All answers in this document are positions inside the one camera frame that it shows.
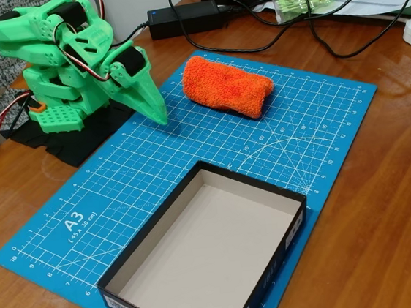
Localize orange fuzzy sock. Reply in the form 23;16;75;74
179;47;278;127

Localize large black power adapter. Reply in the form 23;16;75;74
145;0;227;42

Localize blue A3 cutting mat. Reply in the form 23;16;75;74
0;31;401;308

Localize black cardboard box white inside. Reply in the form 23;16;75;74
85;149;320;308

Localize short black power cable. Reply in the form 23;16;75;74
109;21;154;49

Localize long black looping cable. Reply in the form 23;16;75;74
216;0;411;71
169;0;411;61

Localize red and black wires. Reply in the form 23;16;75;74
0;90;37;137

